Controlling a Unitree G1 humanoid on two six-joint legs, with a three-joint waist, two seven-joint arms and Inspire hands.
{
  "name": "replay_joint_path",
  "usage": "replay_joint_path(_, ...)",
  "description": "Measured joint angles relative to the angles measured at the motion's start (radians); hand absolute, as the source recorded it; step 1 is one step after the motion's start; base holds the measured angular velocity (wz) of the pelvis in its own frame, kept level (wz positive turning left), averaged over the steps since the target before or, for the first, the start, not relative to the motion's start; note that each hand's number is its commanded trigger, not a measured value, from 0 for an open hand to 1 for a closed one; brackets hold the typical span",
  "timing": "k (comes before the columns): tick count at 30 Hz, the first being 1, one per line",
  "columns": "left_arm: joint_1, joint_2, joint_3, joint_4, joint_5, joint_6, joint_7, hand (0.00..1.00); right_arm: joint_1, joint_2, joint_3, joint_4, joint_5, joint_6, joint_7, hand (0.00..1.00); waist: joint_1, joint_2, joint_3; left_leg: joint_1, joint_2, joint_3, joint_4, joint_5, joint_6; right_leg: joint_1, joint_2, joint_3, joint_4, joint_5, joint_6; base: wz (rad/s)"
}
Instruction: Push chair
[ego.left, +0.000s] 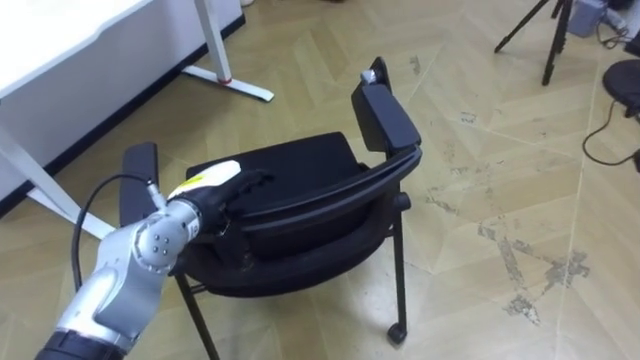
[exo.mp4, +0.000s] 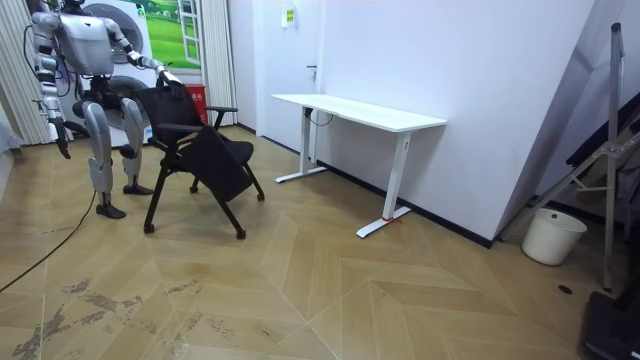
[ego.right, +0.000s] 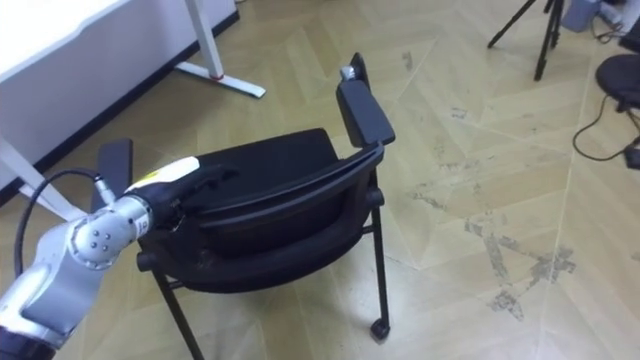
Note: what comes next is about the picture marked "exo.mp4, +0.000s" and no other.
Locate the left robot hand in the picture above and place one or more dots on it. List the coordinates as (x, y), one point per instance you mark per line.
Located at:
(170, 77)

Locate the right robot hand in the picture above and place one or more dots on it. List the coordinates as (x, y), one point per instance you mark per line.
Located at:
(60, 136)

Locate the black office chair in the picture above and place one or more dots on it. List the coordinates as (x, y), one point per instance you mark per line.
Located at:
(215, 162)

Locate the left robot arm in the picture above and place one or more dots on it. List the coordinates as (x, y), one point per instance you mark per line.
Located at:
(134, 56)

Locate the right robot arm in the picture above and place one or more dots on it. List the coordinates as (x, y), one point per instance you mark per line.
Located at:
(46, 60)

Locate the red box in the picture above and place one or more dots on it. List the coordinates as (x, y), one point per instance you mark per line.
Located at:
(199, 100)

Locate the robot legs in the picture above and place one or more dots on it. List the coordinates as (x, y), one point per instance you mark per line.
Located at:
(98, 135)

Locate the white washing machine tower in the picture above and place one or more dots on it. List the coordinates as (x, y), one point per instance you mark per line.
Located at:
(145, 42)

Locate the white pleated curtain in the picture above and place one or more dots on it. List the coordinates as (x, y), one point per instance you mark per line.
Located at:
(217, 55)
(17, 75)

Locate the robot body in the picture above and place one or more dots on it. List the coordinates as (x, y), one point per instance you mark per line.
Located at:
(87, 42)

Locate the white door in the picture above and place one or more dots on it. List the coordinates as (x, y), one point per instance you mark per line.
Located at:
(290, 85)

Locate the yellow door sign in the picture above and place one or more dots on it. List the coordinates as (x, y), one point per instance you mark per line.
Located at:
(288, 16)

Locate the white desk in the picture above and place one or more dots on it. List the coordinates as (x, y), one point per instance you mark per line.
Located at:
(365, 114)

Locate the white plastic bucket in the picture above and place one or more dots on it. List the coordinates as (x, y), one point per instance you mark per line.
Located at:
(550, 240)

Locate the grey metal tripod stand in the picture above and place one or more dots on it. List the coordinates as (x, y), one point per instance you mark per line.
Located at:
(612, 150)

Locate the small black floor disc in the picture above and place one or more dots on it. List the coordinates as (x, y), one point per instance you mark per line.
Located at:
(565, 289)

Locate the black base box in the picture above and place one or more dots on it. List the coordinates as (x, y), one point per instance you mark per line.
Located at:
(612, 330)

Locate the green landscape wall poster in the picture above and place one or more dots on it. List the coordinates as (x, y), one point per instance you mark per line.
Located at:
(167, 42)

